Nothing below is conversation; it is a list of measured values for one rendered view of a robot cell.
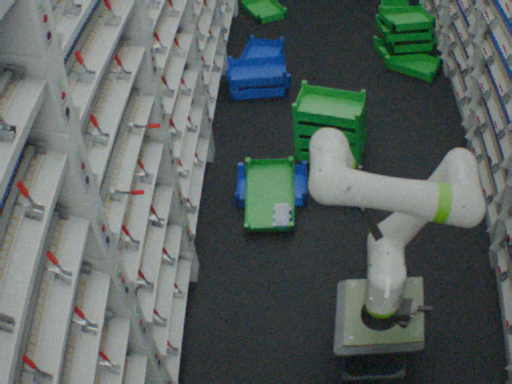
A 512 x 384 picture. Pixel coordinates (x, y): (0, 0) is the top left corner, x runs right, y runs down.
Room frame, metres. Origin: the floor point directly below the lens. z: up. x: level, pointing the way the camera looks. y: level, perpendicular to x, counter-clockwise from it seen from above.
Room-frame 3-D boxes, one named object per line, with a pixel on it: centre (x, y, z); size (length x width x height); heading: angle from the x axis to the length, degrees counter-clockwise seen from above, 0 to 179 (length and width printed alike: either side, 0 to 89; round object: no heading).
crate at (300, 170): (2.19, -0.07, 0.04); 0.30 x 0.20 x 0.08; 82
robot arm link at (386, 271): (1.26, -0.37, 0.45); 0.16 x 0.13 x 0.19; 170
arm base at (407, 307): (1.23, -0.42, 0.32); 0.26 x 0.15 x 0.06; 72
